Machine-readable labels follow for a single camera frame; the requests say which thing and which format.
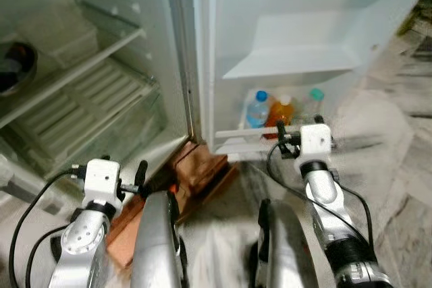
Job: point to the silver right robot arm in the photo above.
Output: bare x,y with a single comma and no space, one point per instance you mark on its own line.
320,187

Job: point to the silver left robot leg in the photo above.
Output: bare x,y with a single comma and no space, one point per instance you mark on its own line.
155,247

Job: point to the white fridge shelf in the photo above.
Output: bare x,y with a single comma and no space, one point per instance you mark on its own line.
74,76

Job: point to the grey fridge body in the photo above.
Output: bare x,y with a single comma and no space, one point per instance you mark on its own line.
155,32

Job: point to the glossy fridge door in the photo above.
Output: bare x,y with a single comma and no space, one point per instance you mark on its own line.
304,32

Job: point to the orange brown fridge stand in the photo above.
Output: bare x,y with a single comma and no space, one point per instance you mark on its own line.
202,170

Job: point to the ribbed crisper drawer cover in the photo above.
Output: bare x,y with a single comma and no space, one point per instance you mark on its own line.
81,106

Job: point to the blue cap water bottle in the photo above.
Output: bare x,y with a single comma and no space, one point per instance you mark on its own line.
258,112

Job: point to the green cap clear bottle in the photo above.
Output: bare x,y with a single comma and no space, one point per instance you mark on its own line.
314,102

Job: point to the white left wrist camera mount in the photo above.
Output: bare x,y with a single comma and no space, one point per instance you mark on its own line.
101,180

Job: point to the orange juice bottle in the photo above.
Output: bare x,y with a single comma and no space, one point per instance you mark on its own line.
282,114

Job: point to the silver robot leg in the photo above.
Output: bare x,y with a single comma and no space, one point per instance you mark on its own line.
155,247
287,254

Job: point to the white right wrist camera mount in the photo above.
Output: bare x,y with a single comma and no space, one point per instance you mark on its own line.
316,141

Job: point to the black bowl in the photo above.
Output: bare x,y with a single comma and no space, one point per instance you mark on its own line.
17,69

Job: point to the silver right robot leg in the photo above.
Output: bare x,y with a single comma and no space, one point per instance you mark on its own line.
287,254

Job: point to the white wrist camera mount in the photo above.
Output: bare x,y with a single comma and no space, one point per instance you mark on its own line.
316,141
101,180

